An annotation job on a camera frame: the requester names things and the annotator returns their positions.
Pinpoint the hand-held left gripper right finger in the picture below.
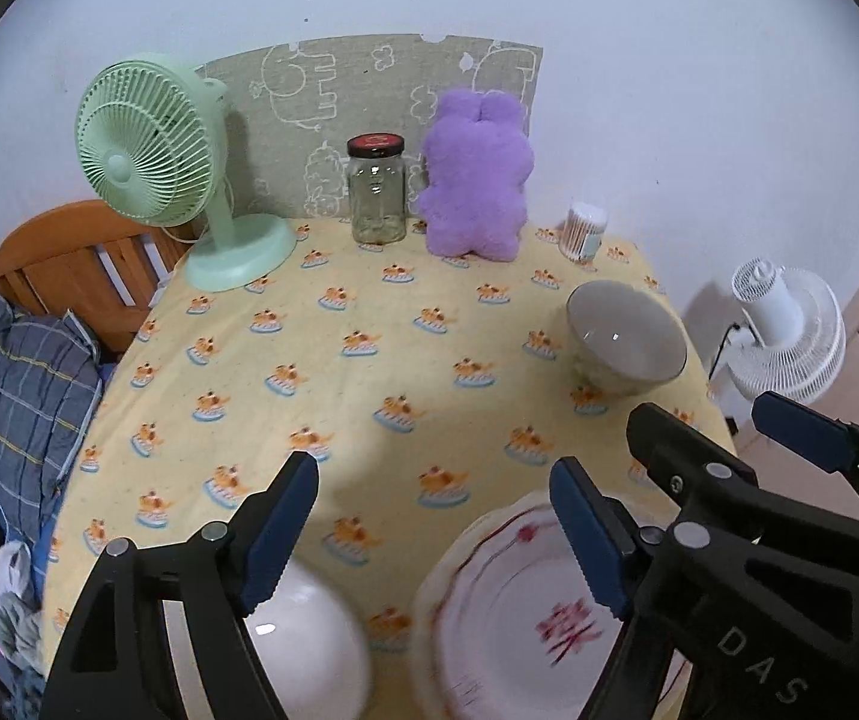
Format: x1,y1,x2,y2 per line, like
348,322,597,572
549,456,859,720

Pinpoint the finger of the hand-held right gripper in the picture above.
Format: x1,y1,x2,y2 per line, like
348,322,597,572
752,391,859,526
626,403,859,578

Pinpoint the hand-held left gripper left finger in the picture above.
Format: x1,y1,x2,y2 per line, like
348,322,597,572
39,450,321,720

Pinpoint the small bowl with leaf print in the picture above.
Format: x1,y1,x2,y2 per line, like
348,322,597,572
241,562,372,720

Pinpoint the white plate with red pattern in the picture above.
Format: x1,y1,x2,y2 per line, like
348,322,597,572
429,491,693,720

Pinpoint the large bowl with leaf print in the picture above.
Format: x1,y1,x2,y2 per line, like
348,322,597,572
565,280,689,397

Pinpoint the white standing fan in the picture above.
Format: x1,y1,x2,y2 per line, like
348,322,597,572
707,261,848,407

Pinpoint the yellow printed tablecloth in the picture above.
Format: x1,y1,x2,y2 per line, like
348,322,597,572
39,216,738,720

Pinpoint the cotton swab container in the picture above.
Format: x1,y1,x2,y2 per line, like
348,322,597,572
564,202,610,265

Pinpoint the crumpled grey cloth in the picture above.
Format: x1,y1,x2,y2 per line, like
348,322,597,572
0,540,47,672

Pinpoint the blue plaid pillow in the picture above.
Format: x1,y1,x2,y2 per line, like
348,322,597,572
0,296,104,518

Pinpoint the purple plush toy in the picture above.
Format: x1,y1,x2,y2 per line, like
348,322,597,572
418,88,535,263

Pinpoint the glass jar with dark lid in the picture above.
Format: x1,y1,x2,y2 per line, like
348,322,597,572
346,133,409,246

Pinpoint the wooden bed headboard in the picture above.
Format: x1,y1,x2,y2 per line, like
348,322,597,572
0,200,194,361

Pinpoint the green desk fan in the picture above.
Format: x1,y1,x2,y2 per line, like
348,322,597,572
76,52,299,293

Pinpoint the black fan cable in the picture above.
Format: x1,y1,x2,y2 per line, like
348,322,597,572
707,322,747,380

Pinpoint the green elephant print wall cloth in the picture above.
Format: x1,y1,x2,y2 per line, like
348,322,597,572
200,34,546,220

